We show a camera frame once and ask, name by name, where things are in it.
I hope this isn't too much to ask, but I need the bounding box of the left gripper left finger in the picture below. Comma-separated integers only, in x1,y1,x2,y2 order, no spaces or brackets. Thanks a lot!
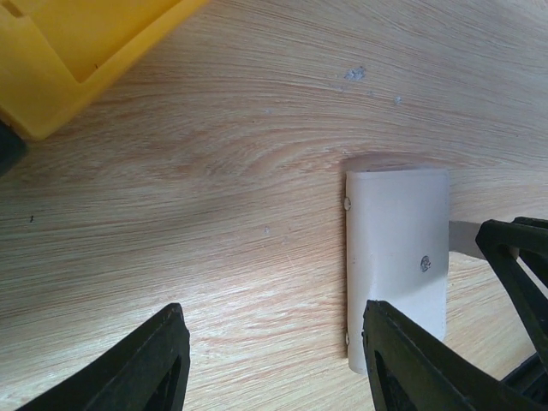
20,303,190,410

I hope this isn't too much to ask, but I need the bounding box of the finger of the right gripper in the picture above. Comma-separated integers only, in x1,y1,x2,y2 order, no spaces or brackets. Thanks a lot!
475,217,547,409

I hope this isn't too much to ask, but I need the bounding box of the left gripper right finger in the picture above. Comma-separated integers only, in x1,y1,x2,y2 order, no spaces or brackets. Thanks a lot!
363,301,535,410

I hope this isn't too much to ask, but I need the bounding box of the beige card holder wallet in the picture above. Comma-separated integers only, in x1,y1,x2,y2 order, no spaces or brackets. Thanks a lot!
343,167,450,375

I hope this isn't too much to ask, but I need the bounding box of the black bin with red cards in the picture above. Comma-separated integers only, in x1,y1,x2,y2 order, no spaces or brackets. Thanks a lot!
0,122,27,176

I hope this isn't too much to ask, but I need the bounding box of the yellow bin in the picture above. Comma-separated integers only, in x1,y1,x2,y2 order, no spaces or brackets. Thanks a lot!
1,0,204,140

